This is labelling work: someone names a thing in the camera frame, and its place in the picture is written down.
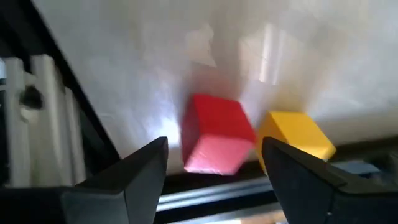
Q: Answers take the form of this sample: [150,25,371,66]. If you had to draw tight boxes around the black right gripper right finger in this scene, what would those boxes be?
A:
[261,136,398,224]

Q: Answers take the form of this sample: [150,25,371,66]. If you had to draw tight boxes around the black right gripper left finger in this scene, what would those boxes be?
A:
[0,136,169,224]

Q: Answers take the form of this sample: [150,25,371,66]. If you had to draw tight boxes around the yellow wooden cube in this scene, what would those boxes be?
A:
[256,110,338,174]

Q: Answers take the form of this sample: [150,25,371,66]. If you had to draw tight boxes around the red wooden cube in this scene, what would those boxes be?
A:
[181,93,257,176]

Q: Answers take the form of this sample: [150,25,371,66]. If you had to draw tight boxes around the silver slotted extrusion bar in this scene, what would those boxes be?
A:
[0,54,87,187]

